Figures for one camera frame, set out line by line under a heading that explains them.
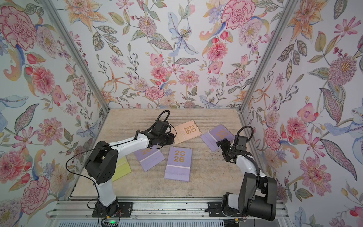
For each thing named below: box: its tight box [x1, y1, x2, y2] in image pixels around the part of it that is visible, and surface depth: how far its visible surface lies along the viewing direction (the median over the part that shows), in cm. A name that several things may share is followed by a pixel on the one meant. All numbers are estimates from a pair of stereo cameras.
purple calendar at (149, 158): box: [134, 148, 166, 173], surface depth 95 cm
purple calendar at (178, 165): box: [164, 146, 193, 183], surface depth 90 cm
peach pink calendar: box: [173, 120, 203, 145], surface depth 109 cm
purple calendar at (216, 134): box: [199, 123, 235, 153], surface depth 106 cm
